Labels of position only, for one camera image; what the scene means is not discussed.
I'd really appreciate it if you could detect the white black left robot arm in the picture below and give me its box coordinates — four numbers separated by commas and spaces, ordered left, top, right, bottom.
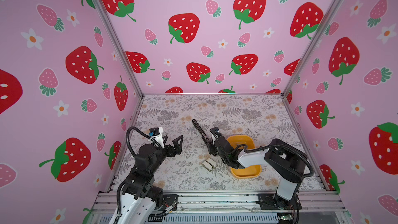
110, 135, 183, 224

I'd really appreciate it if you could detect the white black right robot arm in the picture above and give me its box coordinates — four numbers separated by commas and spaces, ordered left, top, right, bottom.
210, 127, 315, 209

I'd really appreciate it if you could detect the yellow plastic tray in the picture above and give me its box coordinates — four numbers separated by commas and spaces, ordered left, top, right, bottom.
227, 135, 261, 179

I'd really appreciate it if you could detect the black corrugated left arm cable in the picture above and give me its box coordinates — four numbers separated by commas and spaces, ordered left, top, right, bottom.
125, 127, 162, 159

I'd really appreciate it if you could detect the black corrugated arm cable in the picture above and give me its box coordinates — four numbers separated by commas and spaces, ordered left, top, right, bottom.
125, 127, 162, 159
233, 142, 315, 178

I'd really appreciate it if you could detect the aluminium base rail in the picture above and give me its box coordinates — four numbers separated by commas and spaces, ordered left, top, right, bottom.
90, 190, 352, 224

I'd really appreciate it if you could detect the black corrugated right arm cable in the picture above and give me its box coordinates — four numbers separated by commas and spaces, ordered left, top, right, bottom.
233, 142, 315, 178

